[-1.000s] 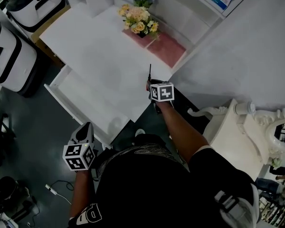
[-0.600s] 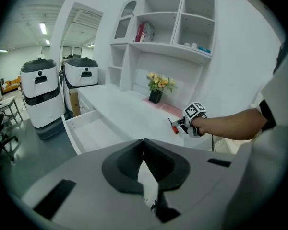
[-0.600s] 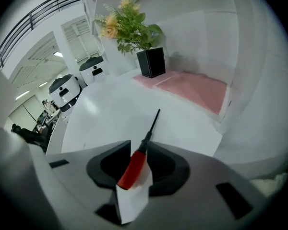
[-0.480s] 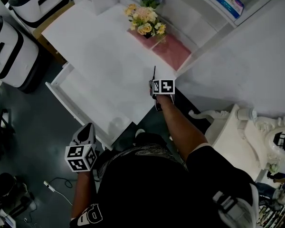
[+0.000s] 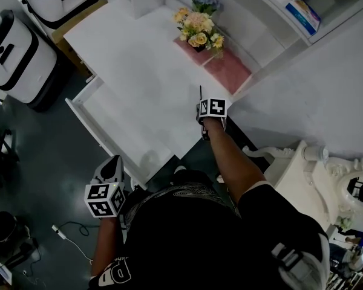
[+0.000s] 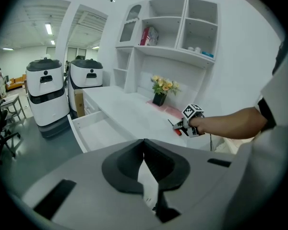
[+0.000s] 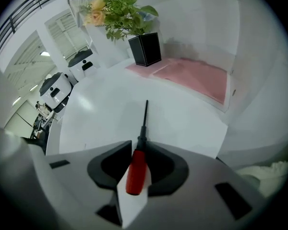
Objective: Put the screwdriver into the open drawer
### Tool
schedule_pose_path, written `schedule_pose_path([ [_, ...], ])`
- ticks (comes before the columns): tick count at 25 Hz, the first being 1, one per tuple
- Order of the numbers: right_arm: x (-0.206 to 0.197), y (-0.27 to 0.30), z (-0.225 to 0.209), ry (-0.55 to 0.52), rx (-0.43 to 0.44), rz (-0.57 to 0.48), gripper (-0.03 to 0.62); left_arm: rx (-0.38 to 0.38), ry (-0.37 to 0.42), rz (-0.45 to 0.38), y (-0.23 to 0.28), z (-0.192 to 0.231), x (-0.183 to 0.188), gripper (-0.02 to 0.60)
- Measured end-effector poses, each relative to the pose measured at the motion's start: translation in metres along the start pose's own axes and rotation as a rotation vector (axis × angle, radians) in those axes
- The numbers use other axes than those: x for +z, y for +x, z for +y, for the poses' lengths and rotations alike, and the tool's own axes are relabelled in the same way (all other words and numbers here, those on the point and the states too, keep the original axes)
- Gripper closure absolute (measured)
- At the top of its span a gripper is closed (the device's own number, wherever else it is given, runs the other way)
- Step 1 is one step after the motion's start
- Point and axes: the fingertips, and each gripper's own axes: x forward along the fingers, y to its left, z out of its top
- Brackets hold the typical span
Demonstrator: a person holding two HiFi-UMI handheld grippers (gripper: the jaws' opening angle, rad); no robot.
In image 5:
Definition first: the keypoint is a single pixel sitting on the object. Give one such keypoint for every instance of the person's left white shoe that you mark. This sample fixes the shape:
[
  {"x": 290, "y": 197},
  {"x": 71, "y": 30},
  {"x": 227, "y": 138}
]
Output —
[{"x": 134, "y": 183}]

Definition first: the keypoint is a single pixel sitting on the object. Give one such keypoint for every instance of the person's right forearm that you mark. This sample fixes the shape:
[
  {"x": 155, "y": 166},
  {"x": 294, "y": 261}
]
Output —
[{"x": 233, "y": 162}]

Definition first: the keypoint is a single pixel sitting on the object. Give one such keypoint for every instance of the white drawer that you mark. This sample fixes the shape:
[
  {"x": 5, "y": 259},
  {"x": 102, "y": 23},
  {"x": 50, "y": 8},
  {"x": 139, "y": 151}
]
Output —
[{"x": 115, "y": 125}]

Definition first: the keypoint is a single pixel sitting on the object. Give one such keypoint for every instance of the blue and white box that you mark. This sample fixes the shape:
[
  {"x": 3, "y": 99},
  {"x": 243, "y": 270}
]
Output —
[{"x": 304, "y": 15}]

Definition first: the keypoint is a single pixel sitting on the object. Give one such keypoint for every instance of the person's left forearm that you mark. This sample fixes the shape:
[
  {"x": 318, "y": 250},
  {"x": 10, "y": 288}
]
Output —
[{"x": 107, "y": 246}]

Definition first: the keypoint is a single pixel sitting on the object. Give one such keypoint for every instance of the yellow flowers in black pot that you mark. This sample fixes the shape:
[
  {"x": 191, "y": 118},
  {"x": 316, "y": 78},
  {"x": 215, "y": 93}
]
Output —
[{"x": 199, "y": 26}]

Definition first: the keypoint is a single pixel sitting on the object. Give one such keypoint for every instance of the person's black shirt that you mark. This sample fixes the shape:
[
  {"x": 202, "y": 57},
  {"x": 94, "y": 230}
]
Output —
[{"x": 199, "y": 246}]

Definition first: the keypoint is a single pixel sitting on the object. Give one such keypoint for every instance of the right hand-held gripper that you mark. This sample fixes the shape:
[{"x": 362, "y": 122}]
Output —
[{"x": 213, "y": 108}]

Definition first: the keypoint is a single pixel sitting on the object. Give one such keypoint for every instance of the small white flower sprig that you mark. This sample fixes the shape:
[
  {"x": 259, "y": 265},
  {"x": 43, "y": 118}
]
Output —
[{"x": 347, "y": 222}]

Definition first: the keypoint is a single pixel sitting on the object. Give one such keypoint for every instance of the white and black robot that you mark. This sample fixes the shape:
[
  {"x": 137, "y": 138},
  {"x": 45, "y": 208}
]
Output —
[
  {"x": 60, "y": 1},
  {"x": 18, "y": 59}
]

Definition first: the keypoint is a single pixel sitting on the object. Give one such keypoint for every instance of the person's white shoe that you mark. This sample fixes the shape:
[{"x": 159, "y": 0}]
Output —
[
  {"x": 134, "y": 183},
  {"x": 180, "y": 169}
]

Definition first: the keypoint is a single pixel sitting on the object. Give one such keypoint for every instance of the black stool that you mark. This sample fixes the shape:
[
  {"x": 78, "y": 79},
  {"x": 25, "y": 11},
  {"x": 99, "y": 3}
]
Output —
[{"x": 6, "y": 234}]

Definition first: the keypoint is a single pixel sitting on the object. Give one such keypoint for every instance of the person's right white shoe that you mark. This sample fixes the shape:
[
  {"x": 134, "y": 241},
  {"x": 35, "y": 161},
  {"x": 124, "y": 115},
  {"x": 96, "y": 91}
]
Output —
[{"x": 180, "y": 169}]

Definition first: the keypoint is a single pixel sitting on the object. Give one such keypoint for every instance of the pink cloth mat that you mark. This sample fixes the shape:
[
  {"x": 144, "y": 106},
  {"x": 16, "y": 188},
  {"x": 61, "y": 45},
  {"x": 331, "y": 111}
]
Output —
[
  {"x": 184, "y": 45},
  {"x": 230, "y": 71}
]

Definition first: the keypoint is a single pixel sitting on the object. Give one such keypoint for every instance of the white desk with hutch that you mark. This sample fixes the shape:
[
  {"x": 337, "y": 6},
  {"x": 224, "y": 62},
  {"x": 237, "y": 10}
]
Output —
[{"x": 139, "y": 65}]

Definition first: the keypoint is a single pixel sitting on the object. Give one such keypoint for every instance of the black chair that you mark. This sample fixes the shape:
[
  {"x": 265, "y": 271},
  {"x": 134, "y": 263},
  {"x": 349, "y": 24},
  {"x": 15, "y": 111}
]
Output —
[{"x": 0, "y": 156}]

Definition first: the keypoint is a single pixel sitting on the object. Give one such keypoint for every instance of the cream vanity table with mirror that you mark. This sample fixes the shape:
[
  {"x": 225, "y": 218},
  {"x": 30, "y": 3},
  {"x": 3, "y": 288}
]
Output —
[{"x": 314, "y": 186}]

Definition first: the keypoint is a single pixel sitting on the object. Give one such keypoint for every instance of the brown cardboard box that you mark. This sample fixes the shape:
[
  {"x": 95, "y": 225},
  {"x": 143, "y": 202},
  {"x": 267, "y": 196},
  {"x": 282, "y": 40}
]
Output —
[{"x": 69, "y": 44}]

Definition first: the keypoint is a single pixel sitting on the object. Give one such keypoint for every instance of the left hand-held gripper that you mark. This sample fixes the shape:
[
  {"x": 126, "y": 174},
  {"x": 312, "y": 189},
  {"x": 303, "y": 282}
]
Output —
[{"x": 103, "y": 204}]

